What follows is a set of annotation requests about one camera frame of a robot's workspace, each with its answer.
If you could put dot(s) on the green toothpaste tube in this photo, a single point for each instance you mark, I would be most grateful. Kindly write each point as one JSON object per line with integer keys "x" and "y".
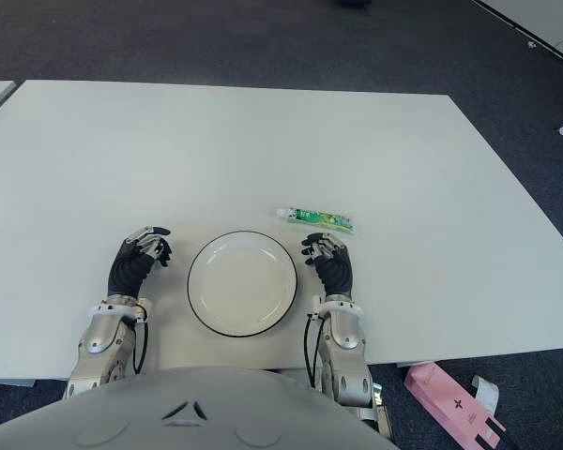
{"x": 319, "y": 219}

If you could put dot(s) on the grey robot torso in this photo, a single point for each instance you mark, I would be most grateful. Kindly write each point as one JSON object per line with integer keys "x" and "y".
{"x": 183, "y": 412}

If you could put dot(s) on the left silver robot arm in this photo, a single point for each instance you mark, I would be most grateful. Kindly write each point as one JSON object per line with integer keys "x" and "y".
{"x": 101, "y": 337}

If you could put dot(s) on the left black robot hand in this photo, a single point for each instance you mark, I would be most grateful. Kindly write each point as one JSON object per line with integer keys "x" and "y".
{"x": 130, "y": 269}

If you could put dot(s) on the pink paper bag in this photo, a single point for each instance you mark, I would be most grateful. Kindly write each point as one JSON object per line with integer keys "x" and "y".
{"x": 450, "y": 398}

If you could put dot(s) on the white plate black rim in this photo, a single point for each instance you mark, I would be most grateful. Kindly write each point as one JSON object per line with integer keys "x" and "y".
{"x": 241, "y": 286}

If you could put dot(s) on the white paper strip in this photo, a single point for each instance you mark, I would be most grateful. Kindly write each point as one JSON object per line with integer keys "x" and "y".
{"x": 485, "y": 391}

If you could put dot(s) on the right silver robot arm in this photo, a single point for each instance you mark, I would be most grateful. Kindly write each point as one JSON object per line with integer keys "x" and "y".
{"x": 347, "y": 356}

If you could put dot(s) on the white table black edge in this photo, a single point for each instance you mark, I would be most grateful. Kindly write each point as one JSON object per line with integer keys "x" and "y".
{"x": 539, "y": 23}

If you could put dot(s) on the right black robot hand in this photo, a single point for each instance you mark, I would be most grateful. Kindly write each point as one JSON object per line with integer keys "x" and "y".
{"x": 335, "y": 272}

